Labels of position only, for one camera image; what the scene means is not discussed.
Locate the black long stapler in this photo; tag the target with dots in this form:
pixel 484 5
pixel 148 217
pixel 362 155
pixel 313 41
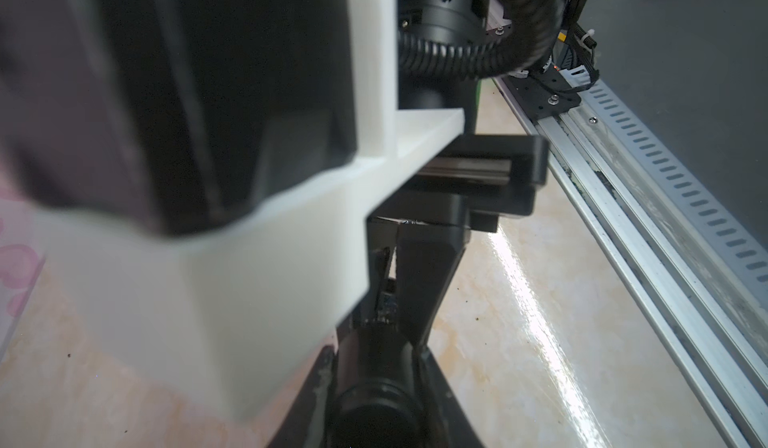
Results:
pixel 376 399

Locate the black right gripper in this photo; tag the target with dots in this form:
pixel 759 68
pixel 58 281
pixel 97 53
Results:
pixel 473 182

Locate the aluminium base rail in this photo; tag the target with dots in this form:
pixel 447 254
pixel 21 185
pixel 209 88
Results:
pixel 680 255

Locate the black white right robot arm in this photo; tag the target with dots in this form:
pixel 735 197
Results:
pixel 447 47

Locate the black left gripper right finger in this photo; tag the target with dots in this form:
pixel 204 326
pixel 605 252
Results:
pixel 446 423

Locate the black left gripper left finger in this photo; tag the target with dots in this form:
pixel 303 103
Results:
pixel 304 425

